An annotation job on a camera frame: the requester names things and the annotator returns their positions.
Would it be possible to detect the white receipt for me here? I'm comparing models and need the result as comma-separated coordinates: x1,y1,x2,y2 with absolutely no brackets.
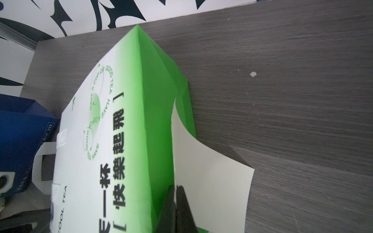
172,100,254,233

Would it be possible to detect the green white tea bag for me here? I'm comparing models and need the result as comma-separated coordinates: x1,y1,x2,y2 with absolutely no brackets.
50,26,195,233

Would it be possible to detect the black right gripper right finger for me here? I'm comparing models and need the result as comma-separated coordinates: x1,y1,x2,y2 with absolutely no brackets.
176,185,198,233

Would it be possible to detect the blue paper bag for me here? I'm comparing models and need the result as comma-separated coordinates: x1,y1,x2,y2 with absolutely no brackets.
1,94,59,198

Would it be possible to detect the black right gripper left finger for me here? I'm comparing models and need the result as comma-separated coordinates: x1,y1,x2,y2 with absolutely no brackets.
154,185,176,233

